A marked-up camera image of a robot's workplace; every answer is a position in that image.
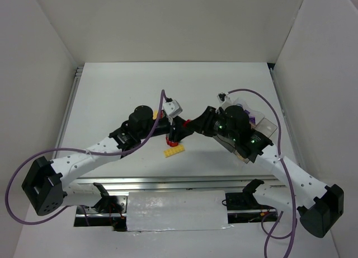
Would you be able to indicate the yellow small lego brick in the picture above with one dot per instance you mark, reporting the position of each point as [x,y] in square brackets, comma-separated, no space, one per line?
[155,114]

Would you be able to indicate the red flower lego piece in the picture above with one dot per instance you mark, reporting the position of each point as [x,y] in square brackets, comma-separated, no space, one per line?
[171,143]

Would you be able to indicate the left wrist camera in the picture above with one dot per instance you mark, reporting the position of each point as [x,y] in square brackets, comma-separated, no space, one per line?
[172,108]

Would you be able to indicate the yellow long lego plate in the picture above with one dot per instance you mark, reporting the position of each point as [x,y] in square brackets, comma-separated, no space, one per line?
[173,150]

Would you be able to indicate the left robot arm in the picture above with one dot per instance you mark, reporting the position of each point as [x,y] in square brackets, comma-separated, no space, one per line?
[47,181]

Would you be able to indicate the small purple lego brick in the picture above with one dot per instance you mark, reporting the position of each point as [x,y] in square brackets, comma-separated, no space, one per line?
[252,120]

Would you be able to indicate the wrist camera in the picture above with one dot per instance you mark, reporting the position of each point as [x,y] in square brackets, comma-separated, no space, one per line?
[224,100]
[172,108]

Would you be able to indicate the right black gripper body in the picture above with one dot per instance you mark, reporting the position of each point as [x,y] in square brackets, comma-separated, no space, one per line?
[208,121]

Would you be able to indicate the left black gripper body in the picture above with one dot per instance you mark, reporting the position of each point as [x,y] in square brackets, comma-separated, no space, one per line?
[173,128]

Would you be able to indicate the aluminium frame rail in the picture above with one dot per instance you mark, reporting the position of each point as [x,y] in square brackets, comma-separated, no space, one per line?
[118,185]

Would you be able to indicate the clear compartment container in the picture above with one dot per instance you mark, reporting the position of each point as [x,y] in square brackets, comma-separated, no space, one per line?
[263,125]

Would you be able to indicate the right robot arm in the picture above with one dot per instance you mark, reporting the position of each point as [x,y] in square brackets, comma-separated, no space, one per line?
[319,206]

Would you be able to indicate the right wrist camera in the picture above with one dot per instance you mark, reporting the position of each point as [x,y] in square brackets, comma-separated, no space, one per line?
[224,100]

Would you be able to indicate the foil covered panel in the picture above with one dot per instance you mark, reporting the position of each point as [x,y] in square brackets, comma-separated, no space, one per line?
[176,211]

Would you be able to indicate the red green lego block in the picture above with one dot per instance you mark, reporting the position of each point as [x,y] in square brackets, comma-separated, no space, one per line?
[186,122]

